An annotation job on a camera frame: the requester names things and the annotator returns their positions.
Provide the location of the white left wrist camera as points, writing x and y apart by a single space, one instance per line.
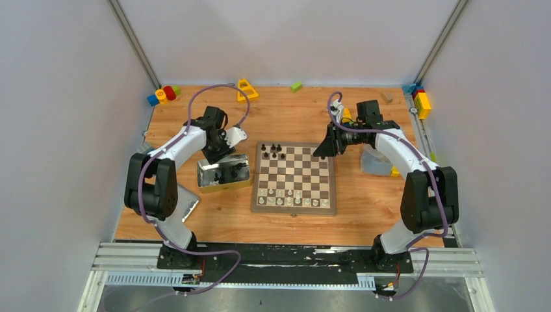
235 135

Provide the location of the green block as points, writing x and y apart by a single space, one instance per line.
296 86

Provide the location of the silver tin lid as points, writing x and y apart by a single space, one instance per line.
187 202

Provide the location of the brown wooden block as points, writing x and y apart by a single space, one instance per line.
387 97

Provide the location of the yellow triangle toy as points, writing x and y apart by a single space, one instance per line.
246 91

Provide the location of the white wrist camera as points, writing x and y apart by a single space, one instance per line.
235 135
336 110

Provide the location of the gold metal tin box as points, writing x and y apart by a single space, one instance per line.
231 173

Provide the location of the wooden chess board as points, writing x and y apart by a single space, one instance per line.
289 179

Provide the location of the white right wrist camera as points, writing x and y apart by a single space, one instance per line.
336 110

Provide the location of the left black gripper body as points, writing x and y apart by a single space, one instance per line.
219 153

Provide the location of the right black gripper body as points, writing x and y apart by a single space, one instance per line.
349 138

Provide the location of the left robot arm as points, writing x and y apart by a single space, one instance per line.
151 189

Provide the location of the colourful round blocks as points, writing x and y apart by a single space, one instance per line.
164 95

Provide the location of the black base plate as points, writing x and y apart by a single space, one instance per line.
282 264

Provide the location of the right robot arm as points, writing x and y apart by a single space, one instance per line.
430 197

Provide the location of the stacked colourful bricks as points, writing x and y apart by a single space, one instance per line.
420 99

